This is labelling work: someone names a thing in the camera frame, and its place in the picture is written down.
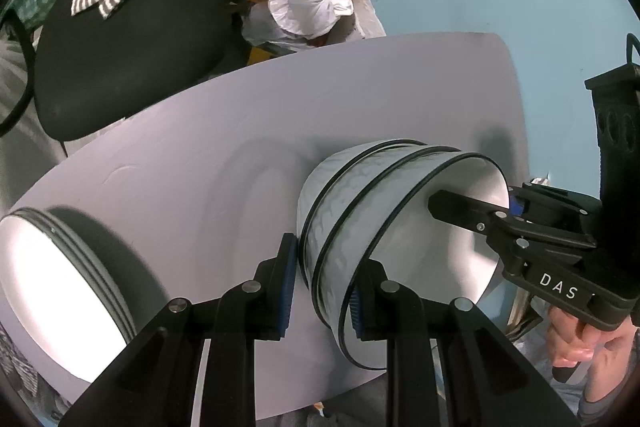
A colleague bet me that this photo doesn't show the black office chair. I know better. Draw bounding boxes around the black office chair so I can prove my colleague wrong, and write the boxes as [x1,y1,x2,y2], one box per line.
[0,0,252,144]

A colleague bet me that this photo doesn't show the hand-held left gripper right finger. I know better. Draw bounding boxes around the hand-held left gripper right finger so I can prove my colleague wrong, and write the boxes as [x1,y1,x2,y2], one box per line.
[345,257,581,427]

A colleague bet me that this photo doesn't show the person's right hand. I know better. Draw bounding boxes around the person's right hand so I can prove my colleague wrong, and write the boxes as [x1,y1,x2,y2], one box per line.
[545,307,640,404]

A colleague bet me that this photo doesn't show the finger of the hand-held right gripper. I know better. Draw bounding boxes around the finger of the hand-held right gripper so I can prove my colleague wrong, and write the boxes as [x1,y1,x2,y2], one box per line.
[507,182,601,238]
[427,190,533,248]

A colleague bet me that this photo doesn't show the green checked cloth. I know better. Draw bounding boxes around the green checked cloth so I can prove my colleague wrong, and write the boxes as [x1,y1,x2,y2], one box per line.
[9,0,72,32]

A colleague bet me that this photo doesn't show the grey ribbed fabric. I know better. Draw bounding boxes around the grey ribbed fabric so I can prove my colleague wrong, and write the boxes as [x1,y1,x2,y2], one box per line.
[0,324,42,400]

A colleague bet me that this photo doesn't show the person's right forearm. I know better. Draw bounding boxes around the person's right forearm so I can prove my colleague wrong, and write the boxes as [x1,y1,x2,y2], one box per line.
[576,384,633,427]

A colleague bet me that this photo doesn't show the white plastic bag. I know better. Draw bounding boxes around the white plastic bag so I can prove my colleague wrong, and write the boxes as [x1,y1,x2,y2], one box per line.
[242,0,367,54]

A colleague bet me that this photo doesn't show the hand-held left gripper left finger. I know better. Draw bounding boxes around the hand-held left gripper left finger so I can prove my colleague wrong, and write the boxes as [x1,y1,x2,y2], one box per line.
[57,233,299,427]

